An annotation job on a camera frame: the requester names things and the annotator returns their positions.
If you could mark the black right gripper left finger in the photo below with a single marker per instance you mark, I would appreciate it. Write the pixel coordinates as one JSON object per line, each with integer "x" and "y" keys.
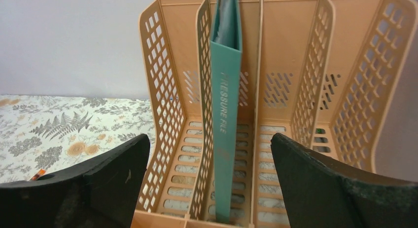
{"x": 101, "y": 192}

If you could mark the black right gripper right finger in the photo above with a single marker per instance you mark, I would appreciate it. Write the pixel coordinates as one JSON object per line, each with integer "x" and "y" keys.
{"x": 321, "y": 192}

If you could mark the teal file folder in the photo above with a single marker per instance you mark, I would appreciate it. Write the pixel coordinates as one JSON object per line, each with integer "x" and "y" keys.
{"x": 226, "y": 55}

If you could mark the floral desk mat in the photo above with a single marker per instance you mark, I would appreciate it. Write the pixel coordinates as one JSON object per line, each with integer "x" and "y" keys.
{"x": 51, "y": 133}

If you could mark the orange clear pen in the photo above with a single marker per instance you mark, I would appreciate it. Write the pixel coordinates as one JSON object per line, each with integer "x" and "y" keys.
{"x": 39, "y": 174}

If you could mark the peach plastic file organizer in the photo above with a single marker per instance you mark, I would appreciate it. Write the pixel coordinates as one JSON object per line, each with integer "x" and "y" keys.
{"x": 322, "y": 72}

